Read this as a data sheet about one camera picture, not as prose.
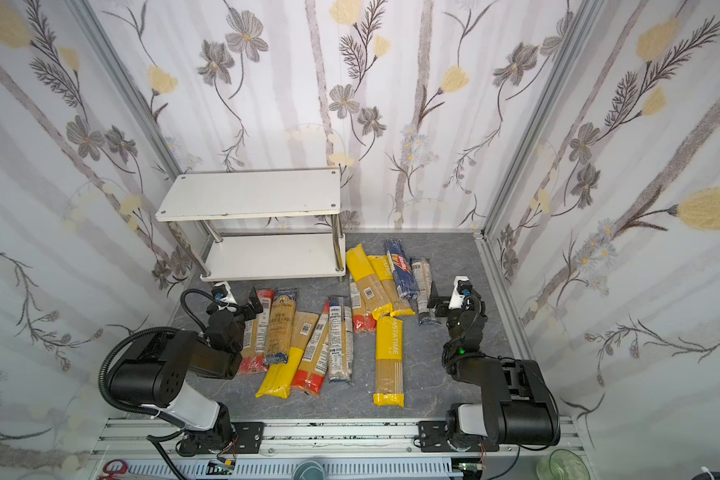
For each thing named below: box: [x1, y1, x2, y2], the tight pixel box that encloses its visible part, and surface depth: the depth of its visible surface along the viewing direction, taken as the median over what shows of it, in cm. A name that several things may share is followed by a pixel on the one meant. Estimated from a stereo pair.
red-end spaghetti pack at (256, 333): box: [238, 289, 274, 375], surface depth 89 cm
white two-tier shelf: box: [156, 168, 347, 282], surface depth 103 cm
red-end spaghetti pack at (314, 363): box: [291, 301, 330, 396], surface depth 86 cm
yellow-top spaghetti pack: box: [346, 244, 393, 320], surface depth 100 cm
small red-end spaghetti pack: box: [350, 281, 377, 331], surface depth 95 cm
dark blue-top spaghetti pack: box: [264, 288, 297, 367], surface depth 92 cm
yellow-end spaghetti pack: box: [256, 311, 319, 399], surface depth 85 cm
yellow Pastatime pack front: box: [373, 315, 405, 407], surface depth 86 cm
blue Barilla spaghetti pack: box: [385, 238, 419, 299], surface depth 104 cm
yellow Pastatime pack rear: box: [367, 255, 416, 316], surface depth 103 cm
